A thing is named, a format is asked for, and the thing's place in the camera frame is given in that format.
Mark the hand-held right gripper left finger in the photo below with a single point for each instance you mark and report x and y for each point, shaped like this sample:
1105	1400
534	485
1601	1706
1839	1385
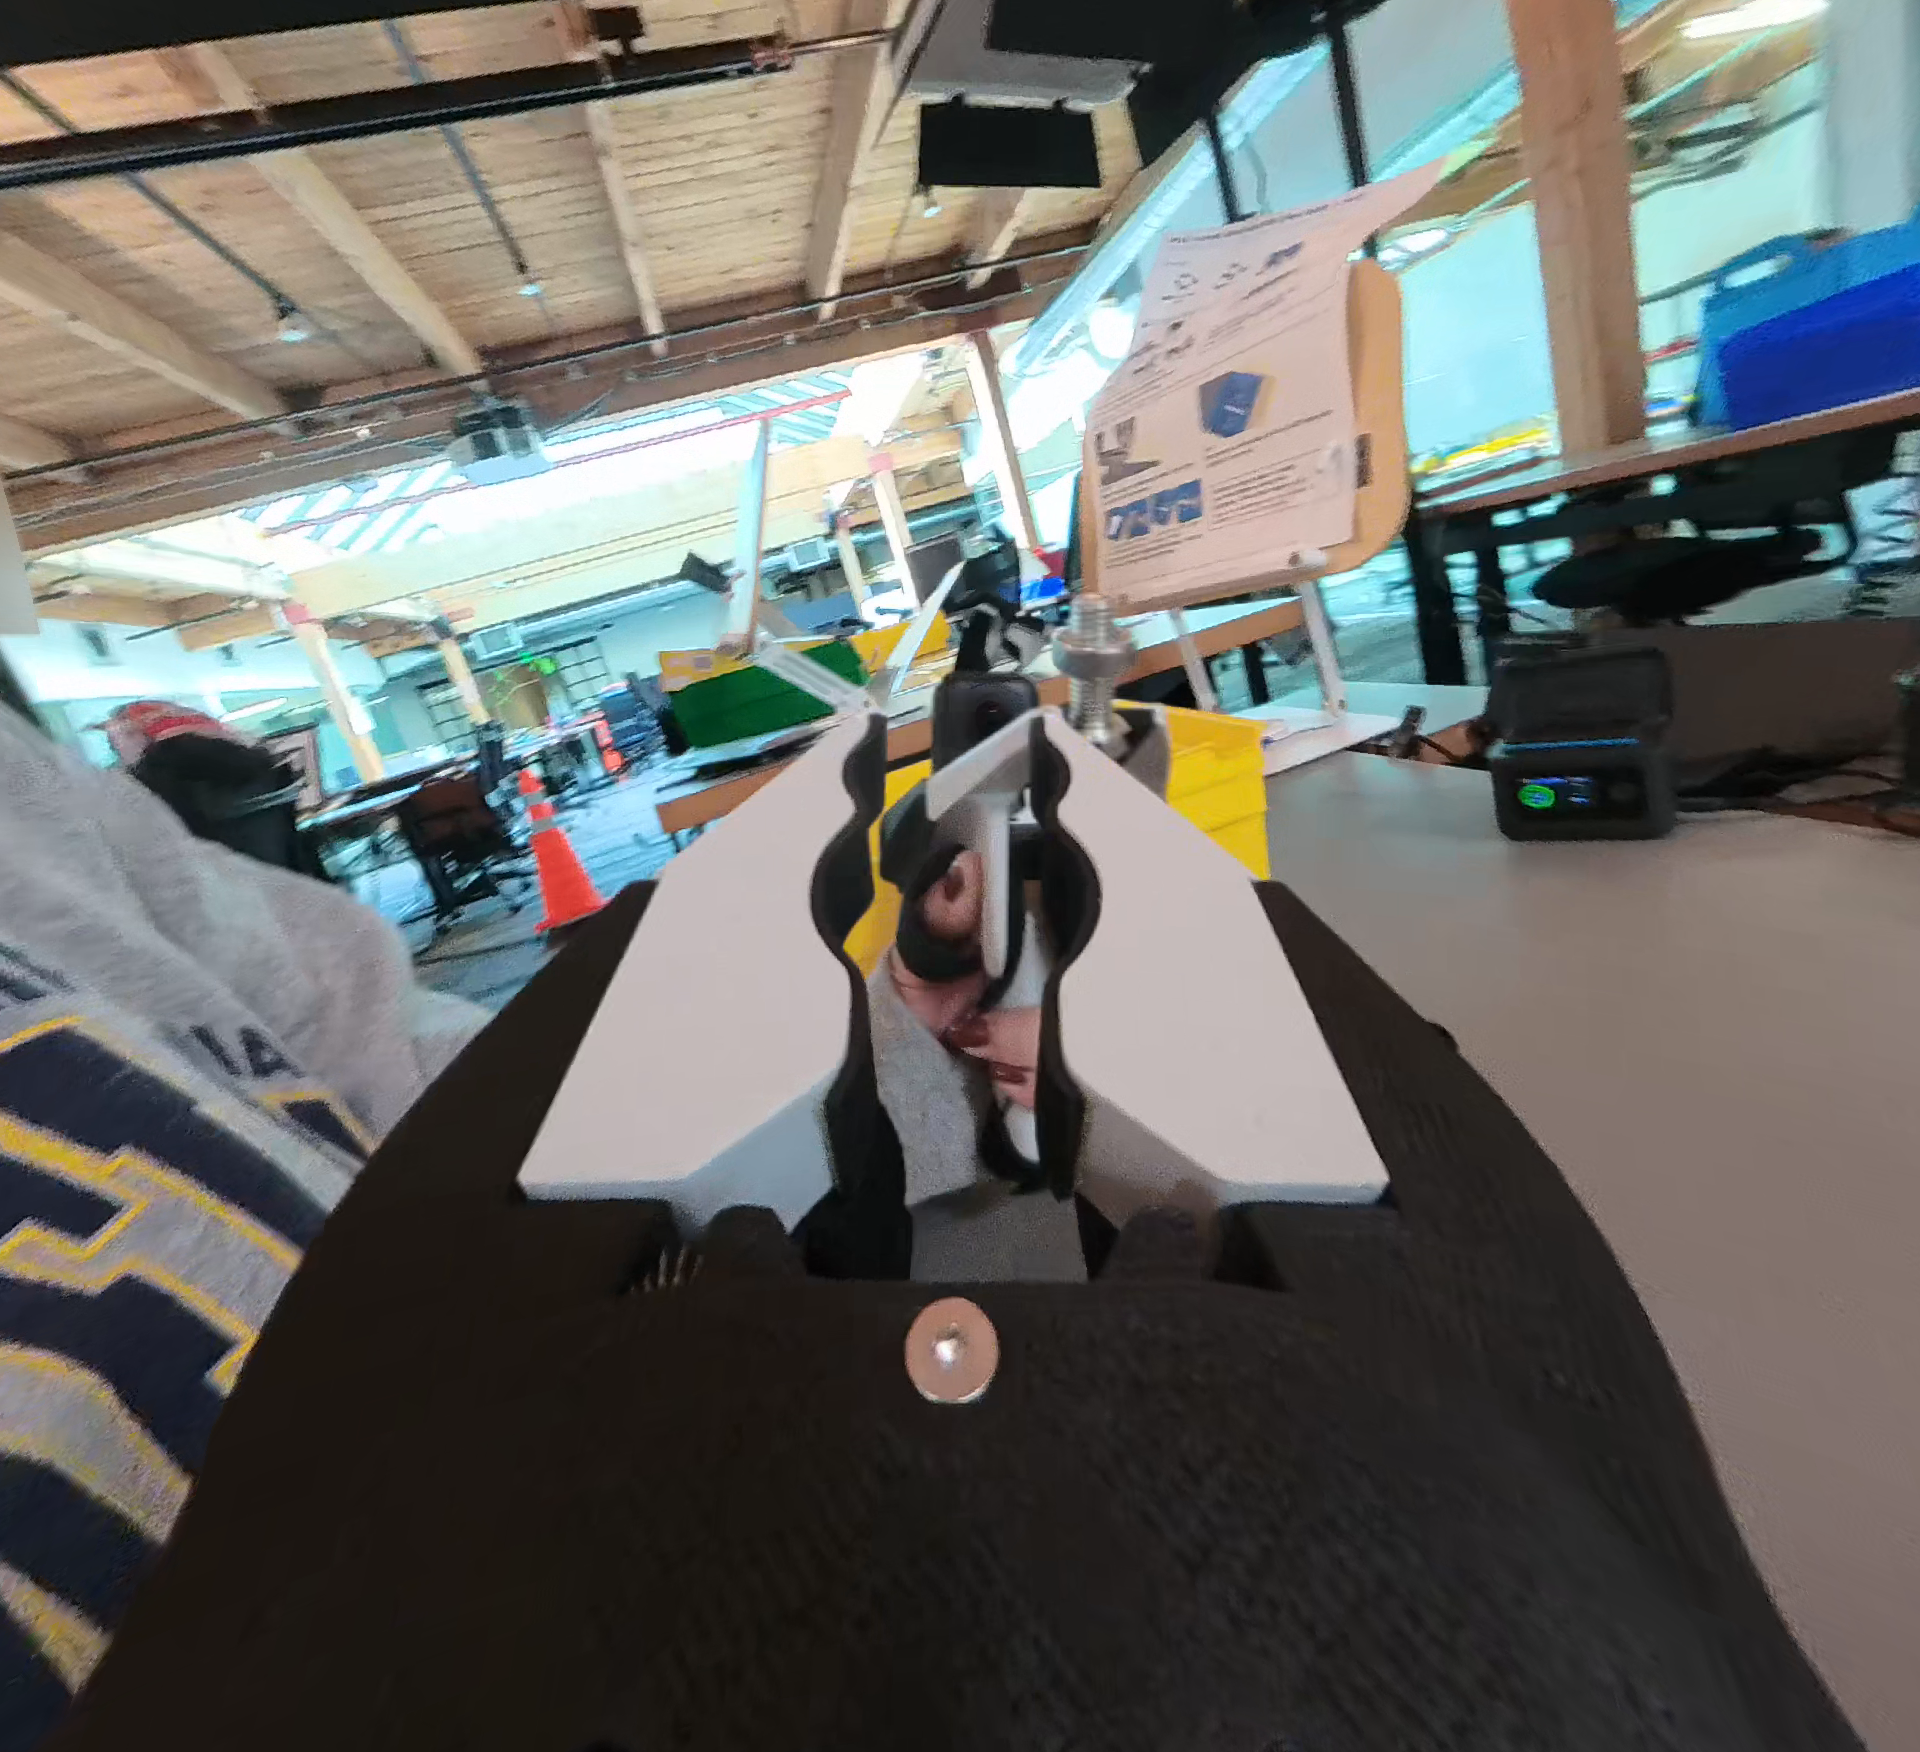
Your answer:
704	1033

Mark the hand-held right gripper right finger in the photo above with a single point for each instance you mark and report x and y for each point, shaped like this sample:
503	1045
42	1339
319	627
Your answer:
1201	1033

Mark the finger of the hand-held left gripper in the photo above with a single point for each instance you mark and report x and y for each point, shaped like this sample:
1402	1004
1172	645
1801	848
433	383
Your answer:
1148	751
982	771

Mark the silver bolt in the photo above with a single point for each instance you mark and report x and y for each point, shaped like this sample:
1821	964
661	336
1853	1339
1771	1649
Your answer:
1107	704

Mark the silver hex nut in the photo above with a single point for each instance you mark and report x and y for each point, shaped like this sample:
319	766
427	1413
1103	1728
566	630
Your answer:
1083	654

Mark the person's left hand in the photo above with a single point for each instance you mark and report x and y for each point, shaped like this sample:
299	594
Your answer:
1003	1033

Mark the yellow plastic bin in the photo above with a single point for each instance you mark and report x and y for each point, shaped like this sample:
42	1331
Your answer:
1215	776

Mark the orange traffic cone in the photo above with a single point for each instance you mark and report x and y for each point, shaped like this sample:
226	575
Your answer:
563	866

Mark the green plastic bin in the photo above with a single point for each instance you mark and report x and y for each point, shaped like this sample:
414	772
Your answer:
750	703

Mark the printed instruction sheet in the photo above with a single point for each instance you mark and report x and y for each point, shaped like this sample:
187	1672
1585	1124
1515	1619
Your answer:
1244	402

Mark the wooden clipboard stand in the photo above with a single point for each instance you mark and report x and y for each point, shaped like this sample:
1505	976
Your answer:
1380	433

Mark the black office chair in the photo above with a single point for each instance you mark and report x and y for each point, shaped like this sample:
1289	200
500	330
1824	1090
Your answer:
1680	575

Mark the person in grey sweatshirt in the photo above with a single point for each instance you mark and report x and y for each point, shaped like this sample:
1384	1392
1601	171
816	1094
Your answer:
151	1182

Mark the wooden work table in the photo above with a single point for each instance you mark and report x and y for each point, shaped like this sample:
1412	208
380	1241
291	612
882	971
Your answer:
1651	446

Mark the large blue plastic bin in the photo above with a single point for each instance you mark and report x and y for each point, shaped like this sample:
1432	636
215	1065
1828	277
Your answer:
1815	326

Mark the wooden post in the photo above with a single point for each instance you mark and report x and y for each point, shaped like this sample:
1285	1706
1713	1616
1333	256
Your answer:
1569	132

